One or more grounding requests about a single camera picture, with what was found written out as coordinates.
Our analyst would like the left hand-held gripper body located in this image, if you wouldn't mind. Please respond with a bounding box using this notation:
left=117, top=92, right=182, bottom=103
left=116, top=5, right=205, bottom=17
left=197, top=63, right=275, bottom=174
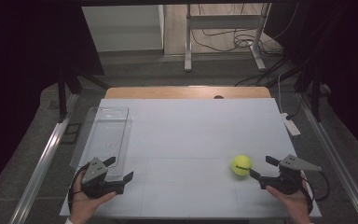
left=80, top=157, right=126, bottom=200

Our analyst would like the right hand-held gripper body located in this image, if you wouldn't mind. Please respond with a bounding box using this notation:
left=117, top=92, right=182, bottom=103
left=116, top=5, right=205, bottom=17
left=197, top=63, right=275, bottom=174
left=258, top=154, right=324, bottom=196

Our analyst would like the yellow tennis ball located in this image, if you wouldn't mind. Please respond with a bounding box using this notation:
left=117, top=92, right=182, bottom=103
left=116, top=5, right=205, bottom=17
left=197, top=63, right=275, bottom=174
left=230, top=154, right=253, bottom=177

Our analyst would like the clear plastic box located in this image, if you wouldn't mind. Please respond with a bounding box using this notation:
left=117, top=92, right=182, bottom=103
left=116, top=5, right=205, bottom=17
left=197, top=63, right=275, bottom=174
left=69, top=105, right=133, bottom=182

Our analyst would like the person's right hand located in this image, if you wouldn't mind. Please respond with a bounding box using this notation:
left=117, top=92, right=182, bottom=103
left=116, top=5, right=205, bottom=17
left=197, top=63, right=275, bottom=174
left=265, top=179, right=314, bottom=224

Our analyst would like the person's left hand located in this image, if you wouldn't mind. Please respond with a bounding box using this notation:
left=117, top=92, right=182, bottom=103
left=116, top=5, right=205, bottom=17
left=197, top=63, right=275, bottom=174
left=69, top=170, right=117, bottom=224

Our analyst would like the white power strip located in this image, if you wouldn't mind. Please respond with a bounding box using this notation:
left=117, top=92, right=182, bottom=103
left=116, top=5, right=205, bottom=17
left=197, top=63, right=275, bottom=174
left=280, top=112, right=302, bottom=137

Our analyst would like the white board mat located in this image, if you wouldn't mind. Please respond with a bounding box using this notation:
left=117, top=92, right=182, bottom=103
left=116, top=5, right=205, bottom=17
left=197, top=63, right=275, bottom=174
left=59, top=98, right=323, bottom=218

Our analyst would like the black metal stand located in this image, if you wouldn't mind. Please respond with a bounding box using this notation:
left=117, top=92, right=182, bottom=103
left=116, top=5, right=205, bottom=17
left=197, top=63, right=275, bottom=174
left=293, top=68, right=324, bottom=123
left=57, top=71, right=111, bottom=124

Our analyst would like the wooden table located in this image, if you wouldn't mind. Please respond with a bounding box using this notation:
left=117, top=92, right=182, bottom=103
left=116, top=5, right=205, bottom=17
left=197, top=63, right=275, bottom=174
left=104, top=86, right=272, bottom=100

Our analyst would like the black curtain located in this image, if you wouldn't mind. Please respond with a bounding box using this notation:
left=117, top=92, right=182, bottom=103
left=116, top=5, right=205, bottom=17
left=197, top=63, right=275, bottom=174
left=264, top=0, right=358, bottom=157
left=0, top=0, right=105, bottom=200

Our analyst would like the white cabinet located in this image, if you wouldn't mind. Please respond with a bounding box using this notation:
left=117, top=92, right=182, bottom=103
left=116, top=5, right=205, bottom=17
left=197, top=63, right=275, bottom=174
left=81, top=4, right=166, bottom=53

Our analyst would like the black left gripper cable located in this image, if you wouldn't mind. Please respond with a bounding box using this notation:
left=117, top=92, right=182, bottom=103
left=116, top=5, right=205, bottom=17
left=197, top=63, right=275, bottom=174
left=67, top=162, right=91, bottom=214

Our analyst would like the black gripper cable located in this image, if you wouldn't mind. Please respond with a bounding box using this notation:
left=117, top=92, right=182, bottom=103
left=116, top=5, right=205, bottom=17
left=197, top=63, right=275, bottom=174
left=67, top=162, right=91, bottom=214
left=301, top=171, right=331, bottom=203

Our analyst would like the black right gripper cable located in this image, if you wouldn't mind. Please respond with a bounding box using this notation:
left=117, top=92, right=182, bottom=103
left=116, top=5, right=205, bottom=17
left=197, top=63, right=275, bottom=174
left=301, top=171, right=331, bottom=203

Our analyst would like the aluminium rail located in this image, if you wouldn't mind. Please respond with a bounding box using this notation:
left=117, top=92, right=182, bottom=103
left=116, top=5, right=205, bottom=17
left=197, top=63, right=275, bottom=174
left=297, top=92, right=358, bottom=224
left=8, top=92, right=80, bottom=224

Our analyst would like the black plug cable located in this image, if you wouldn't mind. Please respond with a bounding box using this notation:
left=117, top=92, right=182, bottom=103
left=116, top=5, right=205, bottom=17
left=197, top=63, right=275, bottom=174
left=285, top=92, right=304, bottom=121

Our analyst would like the white cable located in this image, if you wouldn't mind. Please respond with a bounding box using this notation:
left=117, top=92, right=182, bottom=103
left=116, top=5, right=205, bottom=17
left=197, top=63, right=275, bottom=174
left=276, top=73, right=285, bottom=115

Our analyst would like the tangle of black floor cables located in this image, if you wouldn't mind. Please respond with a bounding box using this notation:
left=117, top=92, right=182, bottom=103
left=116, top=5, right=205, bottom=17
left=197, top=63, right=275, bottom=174
left=190, top=3, right=299, bottom=59

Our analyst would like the white metal desk frame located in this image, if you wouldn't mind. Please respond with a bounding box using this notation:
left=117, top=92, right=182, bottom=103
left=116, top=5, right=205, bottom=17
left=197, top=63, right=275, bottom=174
left=184, top=3, right=272, bottom=73

